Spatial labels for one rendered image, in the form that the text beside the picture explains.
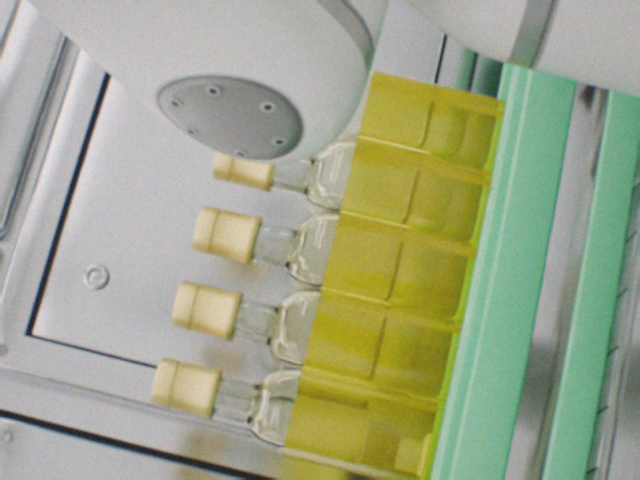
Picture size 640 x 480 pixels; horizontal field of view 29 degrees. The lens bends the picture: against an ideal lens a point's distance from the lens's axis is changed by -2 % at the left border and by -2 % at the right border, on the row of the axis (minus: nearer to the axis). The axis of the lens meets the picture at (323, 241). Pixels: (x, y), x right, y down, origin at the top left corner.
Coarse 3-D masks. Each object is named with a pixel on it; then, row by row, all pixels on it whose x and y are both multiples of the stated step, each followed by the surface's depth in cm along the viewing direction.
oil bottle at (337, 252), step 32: (320, 224) 90; (352, 224) 90; (384, 224) 90; (288, 256) 90; (320, 256) 89; (352, 256) 89; (384, 256) 89; (416, 256) 89; (448, 256) 89; (320, 288) 89; (352, 288) 88; (384, 288) 88; (416, 288) 89; (448, 288) 89
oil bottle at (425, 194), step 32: (320, 160) 92; (352, 160) 91; (384, 160) 91; (416, 160) 91; (320, 192) 91; (352, 192) 90; (384, 192) 91; (416, 192) 91; (448, 192) 91; (480, 192) 91; (416, 224) 90; (448, 224) 90; (480, 224) 90
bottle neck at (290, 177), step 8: (304, 160) 93; (280, 168) 92; (288, 168) 92; (296, 168) 92; (304, 168) 92; (272, 176) 92; (280, 176) 92; (288, 176) 92; (296, 176) 92; (304, 176) 92; (272, 184) 93; (280, 184) 93; (288, 184) 92; (296, 184) 92; (304, 184) 92; (296, 192) 93
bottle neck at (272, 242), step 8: (264, 224) 91; (272, 224) 92; (264, 232) 91; (272, 232) 91; (280, 232) 91; (288, 232) 91; (256, 240) 90; (264, 240) 90; (272, 240) 90; (280, 240) 90; (288, 240) 90; (256, 248) 90; (264, 248) 90; (272, 248) 90; (280, 248) 90; (256, 256) 91; (264, 256) 91; (272, 256) 91; (280, 256) 91; (272, 264) 91; (280, 264) 91
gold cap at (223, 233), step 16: (208, 208) 91; (208, 224) 90; (224, 224) 90; (240, 224) 90; (256, 224) 90; (208, 240) 90; (224, 240) 90; (240, 240) 90; (224, 256) 91; (240, 256) 91
